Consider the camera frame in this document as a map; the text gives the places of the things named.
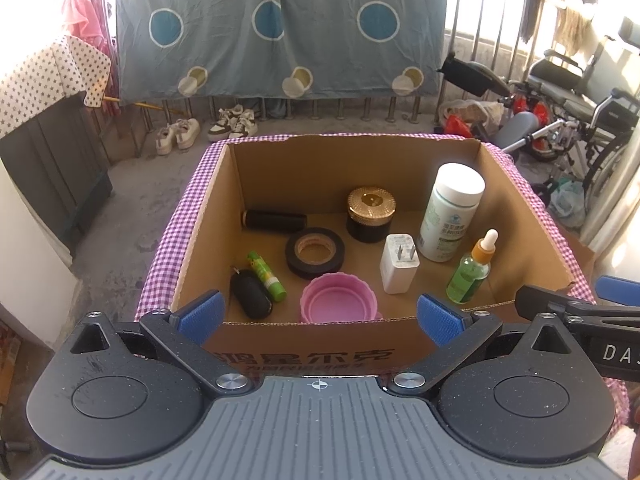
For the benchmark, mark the large cardboard box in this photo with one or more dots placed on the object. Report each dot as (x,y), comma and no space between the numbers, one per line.
(300,180)

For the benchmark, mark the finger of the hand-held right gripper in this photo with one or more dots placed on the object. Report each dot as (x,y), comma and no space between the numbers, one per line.
(620,290)
(545,302)

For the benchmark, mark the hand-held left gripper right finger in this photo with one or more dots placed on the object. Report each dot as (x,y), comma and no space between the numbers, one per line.
(440,317)

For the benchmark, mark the red plastic object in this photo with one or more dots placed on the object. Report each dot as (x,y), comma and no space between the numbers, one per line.
(530,107)

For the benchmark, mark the white plastic bag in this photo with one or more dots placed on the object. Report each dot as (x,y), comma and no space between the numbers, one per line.
(475,110)

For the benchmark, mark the star print white cloth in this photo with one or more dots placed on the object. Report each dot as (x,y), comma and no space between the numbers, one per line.
(45,80)

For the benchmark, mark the wheelchair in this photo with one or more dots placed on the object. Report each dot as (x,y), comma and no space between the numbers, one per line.
(575,95)

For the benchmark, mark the black key pouch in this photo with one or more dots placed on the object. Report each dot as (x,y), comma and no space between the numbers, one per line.
(250,292)

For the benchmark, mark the green plastic bag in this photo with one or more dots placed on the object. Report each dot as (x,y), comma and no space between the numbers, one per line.
(567,199)

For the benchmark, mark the dark cloth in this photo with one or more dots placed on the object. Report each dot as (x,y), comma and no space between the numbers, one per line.
(529,17)

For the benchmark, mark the gold lid black jar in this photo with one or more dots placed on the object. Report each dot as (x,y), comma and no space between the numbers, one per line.
(371,215)

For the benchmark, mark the grey padded seat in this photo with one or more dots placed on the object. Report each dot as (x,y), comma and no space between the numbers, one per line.
(517,130)

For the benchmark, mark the red plastic bag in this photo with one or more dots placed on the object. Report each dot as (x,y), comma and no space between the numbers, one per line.
(457,126)

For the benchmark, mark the white brown sneakers pair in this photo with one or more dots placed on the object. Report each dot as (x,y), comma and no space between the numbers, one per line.
(245,122)

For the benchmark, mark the beige hanging cloth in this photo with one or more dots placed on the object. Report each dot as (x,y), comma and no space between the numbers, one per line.
(575,30)

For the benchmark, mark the black tape roll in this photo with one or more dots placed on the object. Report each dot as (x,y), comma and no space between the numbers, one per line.
(300,265)

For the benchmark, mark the metal railing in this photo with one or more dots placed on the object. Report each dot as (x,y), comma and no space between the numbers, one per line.
(480,20)

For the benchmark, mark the brown and white sneaker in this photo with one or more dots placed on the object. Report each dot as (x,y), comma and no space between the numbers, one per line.
(220,127)

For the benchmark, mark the blue patterned blanket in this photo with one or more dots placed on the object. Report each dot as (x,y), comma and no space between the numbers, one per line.
(280,50)

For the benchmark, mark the green dropper bottle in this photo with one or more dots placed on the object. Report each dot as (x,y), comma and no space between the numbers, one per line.
(467,277)

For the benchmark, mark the white plug charger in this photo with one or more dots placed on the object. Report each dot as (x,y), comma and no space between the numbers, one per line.
(399,272)

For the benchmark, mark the white bottle green label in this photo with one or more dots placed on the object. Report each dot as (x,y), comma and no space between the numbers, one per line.
(450,210)

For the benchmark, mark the pink plastic lid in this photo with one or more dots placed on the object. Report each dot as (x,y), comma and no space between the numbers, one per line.
(340,297)

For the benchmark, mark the green glue stick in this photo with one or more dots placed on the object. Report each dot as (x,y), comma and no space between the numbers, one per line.
(267,277)

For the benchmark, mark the dark cabinet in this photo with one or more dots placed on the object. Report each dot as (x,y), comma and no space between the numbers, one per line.
(50,175)

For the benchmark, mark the purple checked cloth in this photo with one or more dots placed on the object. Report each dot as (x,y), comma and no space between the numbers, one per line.
(170,250)

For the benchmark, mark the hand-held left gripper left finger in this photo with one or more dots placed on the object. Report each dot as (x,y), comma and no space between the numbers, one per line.
(202,312)

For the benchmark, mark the black cylinder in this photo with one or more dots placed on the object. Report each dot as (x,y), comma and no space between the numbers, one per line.
(275,221)

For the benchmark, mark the pink hanging clothes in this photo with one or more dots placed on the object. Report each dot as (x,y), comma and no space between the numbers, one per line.
(87,20)

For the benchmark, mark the small black wheel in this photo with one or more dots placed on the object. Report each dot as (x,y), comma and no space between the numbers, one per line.
(545,194)

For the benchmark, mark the yellow pole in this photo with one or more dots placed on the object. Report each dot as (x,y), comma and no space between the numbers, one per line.
(140,105)

